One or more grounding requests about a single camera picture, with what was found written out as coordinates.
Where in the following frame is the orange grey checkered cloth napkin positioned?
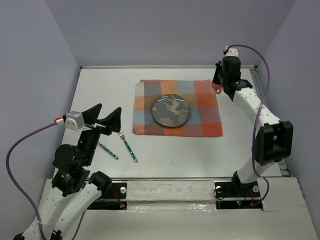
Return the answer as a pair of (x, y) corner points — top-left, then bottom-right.
(132, 79), (223, 137)

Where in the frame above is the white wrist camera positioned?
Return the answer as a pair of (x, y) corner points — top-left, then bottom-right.
(54, 111), (89, 132)
(223, 46), (239, 58)

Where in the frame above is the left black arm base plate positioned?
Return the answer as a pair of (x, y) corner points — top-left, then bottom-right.
(87, 181), (128, 211)

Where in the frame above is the aluminium table edge rail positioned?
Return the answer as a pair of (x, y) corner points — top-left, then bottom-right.
(79, 64), (258, 70)

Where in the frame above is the white front cover panel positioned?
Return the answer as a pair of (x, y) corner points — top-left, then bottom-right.
(28, 176), (315, 240)

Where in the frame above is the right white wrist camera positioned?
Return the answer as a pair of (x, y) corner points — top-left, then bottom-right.
(223, 46), (239, 58)

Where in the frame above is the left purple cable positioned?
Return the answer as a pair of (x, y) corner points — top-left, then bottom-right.
(5, 119), (87, 240)

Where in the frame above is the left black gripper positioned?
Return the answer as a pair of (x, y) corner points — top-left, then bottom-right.
(79, 102), (123, 164)

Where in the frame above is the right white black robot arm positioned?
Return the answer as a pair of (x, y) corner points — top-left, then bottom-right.
(212, 56), (294, 198)

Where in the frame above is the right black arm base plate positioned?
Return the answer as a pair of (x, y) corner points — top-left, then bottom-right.
(213, 181), (263, 210)

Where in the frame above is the fork with teal handle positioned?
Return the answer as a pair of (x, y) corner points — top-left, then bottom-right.
(118, 130), (138, 163)

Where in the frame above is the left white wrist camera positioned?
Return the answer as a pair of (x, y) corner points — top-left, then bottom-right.
(54, 111), (89, 132)

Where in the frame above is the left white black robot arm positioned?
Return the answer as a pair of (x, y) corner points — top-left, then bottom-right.
(5, 103), (122, 240)

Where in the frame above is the spoon with teal handle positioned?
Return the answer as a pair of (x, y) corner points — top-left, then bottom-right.
(97, 142), (119, 160)

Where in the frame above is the dark round deer plate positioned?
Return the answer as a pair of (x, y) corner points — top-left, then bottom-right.
(151, 94), (191, 128)

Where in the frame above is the red white paper cup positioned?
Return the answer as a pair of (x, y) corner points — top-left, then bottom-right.
(211, 82), (224, 95)

